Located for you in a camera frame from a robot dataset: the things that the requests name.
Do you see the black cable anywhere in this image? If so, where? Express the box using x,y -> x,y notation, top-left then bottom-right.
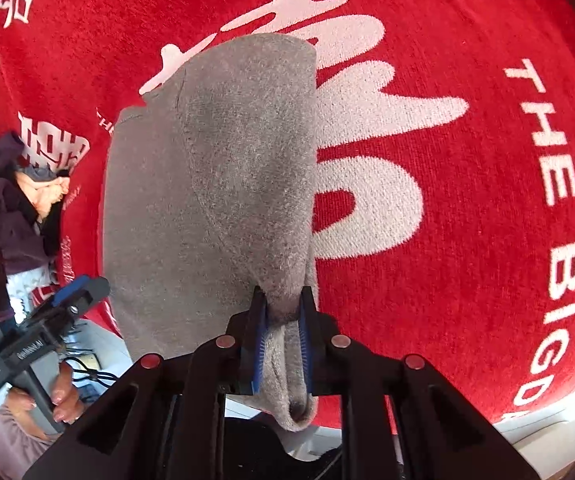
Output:
62,320 -> 118,391

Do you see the person's left hand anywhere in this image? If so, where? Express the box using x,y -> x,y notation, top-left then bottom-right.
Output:
4,362 -> 85,431

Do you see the pile of unfolded clothes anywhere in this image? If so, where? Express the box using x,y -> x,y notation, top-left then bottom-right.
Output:
0,132 -> 70,298

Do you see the red bedspread with white characters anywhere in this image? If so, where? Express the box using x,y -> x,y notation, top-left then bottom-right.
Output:
0,0 -> 575,439

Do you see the pink left sleeve forearm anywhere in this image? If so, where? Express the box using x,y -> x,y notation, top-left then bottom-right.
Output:
0,405 -> 56,480

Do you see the black sparkly skirt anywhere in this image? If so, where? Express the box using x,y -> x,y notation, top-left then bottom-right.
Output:
222,414 -> 343,480

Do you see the grey knit sweater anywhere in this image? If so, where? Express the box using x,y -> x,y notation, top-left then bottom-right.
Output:
102,34 -> 317,431

